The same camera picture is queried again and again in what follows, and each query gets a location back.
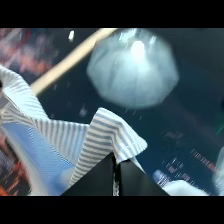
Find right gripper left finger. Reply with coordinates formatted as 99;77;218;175
61;152;117;197

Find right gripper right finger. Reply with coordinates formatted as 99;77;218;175
118;158;170;197

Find blue white striped shirt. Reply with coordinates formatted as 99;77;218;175
0;64;224;197

